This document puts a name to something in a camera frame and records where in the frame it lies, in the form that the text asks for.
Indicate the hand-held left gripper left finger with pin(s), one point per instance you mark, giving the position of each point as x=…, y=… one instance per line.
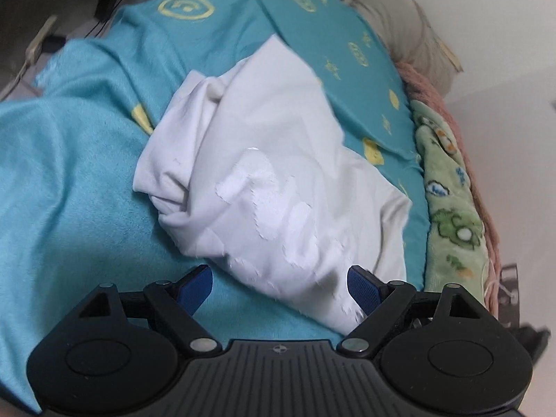
x=197, y=289

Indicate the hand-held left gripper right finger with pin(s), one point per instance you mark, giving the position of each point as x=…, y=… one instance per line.
x=365, y=291

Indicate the white printed t-shirt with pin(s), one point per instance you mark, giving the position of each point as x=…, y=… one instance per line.
x=269, y=160

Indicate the green cartoon blanket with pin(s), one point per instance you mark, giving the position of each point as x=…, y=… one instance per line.
x=451, y=208

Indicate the grey object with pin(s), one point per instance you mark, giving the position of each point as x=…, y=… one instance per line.
x=509, y=276

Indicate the teal patterned bed sheet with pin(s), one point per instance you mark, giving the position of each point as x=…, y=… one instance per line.
x=78, y=182

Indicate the dark object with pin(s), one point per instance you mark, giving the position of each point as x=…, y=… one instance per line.
x=532, y=341

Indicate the pink fuzzy blanket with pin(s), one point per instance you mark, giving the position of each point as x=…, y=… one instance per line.
x=425, y=91

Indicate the grey pillow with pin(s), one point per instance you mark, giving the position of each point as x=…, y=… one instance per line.
x=408, y=21

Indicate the black charger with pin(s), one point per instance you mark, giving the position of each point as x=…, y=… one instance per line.
x=54, y=42

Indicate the white power strip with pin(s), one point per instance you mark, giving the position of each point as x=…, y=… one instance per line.
x=39, y=41

